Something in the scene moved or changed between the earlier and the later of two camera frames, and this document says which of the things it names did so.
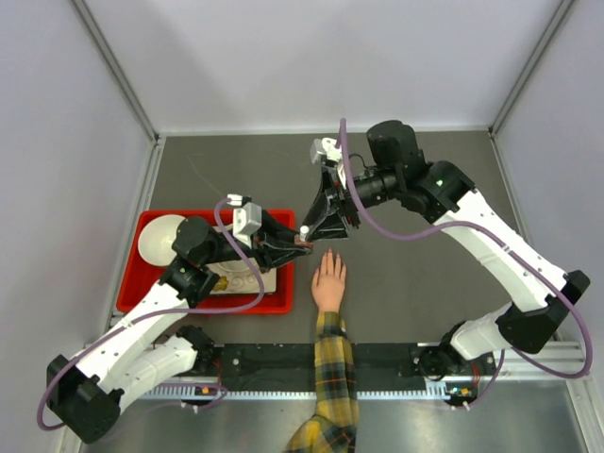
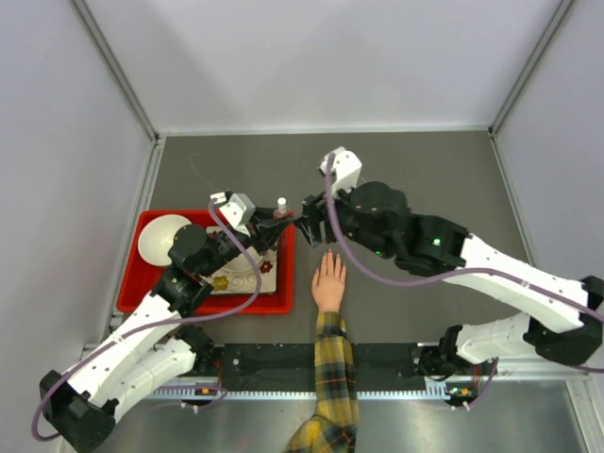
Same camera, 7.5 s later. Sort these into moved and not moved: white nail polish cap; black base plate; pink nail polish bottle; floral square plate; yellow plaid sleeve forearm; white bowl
Moved: pink nail polish bottle; white nail polish cap
Not moved: yellow plaid sleeve forearm; black base plate; white bowl; floral square plate
